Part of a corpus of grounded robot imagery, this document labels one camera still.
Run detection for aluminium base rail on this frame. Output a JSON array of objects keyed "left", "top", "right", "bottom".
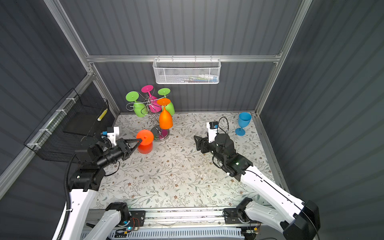
[{"left": 83, "top": 206, "right": 301, "bottom": 229}]

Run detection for orange plastic wine glass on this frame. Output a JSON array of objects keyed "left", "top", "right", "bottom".
[{"left": 157, "top": 98, "right": 173, "bottom": 130}]

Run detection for chrome wine glass rack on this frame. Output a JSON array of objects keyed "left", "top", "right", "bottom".
[{"left": 142, "top": 97, "right": 170, "bottom": 142}]

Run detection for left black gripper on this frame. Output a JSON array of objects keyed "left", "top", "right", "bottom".
[{"left": 96, "top": 137, "right": 141, "bottom": 170}]

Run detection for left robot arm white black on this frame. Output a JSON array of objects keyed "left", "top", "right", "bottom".
[{"left": 53, "top": 137, "right": 142, "bottom": 240}]

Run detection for items in white basket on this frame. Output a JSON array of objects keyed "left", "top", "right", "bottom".
[{"left": 176, "top": 74, "right": 219, "bottom": 84}]

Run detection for left green plastic wine glass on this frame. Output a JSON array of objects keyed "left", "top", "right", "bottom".
[{"left": 126, "top": 91, "right": 149, "bottom": 118}]

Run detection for black wire basket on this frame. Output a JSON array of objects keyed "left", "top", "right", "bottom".
[{"left": 24, "top": 89, "right": 115, "bottom": 162}]

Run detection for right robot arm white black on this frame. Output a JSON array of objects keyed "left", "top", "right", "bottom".
[{"left": 194, "top": 134, "right": 321, "bottom": 240}]

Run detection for white ventilation grille strip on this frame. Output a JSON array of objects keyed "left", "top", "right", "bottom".
[{"left": 109, "top": 227, "right": 245, "bottom": 240}]

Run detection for blue plastic wine glass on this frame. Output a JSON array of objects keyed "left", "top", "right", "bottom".
[{"left": 235, "top": 112, "right": 252, "bottom": 136}]

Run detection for red plastic wine glass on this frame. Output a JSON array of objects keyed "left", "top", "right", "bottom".
[{"left": 137, "top": 130, "right": 154, "bottom": 154}]

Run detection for yellow item in black basket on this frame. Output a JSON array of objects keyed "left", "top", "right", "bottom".
[{"left": 97, "top": 108, "right": 109, "bottom": 122}]

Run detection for green plastic wine glass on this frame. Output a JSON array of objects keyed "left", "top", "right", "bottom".
[
  {"left": 126, "top": 91, "right": 149, "bottom": 118},
  {"left": 158, "top": 88, "right": 175, "bottom": 116}
]

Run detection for pink plastic wine glass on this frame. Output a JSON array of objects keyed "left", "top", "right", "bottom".
[{"left": 141, "top": 85, "right": 162, "bottom": 113}]

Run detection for white wire mesh basket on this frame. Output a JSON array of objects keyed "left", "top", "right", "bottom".
[{"left": 153, "top": 58, "right": 222, "bottom": 85}]

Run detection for right green plastic wine glass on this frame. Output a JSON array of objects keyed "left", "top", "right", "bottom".
[{"left": 158, "top": 88, "right": 175, "bottom": 116}]

